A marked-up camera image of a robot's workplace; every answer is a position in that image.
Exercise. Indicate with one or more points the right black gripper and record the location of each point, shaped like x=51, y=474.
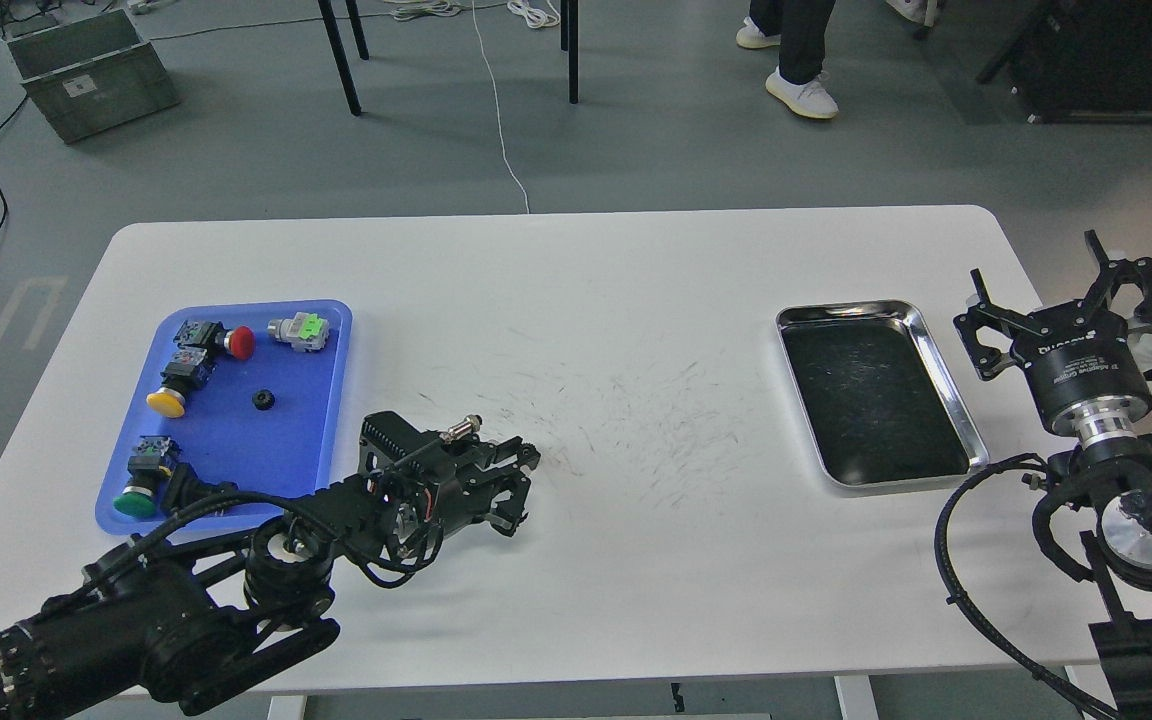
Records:
x=1086, y=370

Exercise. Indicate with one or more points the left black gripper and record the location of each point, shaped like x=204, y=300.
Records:
x=420, y=498

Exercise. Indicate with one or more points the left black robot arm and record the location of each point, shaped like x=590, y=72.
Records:
x=234, y=587

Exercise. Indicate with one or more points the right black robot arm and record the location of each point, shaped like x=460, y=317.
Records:
x=1094, y=519

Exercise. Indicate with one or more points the grey green connector part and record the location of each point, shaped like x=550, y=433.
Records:
x=303, y=332

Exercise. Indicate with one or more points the silver metal tray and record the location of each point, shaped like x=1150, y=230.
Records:
x=884, y=411

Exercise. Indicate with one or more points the blue plastic tray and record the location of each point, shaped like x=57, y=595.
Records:
x=285, y=451

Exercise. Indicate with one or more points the black equipment case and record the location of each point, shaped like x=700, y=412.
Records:
x=1080, y=61

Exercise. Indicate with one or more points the person in black trousers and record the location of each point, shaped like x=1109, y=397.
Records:
x=798, y=31

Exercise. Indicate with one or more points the grey plastic crate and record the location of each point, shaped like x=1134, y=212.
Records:
x=92, y=75

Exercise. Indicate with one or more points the red push button switch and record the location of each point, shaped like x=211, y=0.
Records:
x=237, y=342

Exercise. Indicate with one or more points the black switch part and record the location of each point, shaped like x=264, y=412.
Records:
x=185, y=487

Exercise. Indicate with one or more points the yellow push button switch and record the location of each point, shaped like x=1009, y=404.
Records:
x=188, y=369

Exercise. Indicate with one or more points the green push button switch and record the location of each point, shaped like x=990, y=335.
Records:
x=152, y=464

